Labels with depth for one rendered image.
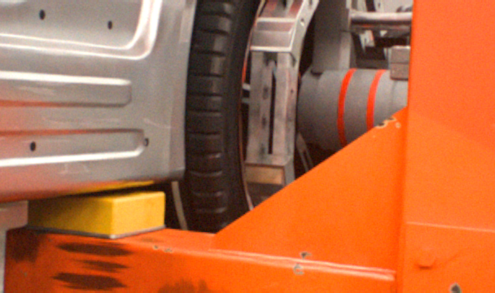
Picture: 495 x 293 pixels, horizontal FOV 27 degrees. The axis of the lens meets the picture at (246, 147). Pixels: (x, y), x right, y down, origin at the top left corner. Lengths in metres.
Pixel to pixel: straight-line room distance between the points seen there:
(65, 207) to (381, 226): 0.41
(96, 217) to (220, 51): 0.35
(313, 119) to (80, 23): 0.60
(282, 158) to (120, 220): 0.31
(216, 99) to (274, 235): 0.35
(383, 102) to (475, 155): 0.58
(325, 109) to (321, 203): 0.54
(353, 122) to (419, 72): 0.58
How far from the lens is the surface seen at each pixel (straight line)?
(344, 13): 1.74
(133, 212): 1.34
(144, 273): 1.28
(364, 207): 1.18
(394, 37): 1.83
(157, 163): 1.38
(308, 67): 1.90
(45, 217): 1.36
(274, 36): 1.54
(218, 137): 1.52
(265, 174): 1.54
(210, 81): 1.51
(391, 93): 1.69
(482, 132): 1.12
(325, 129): 1.73
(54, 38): 1.21
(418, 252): 1.13
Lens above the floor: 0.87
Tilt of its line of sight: 3 degrees down
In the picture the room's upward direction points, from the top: 3 degrees clockwise
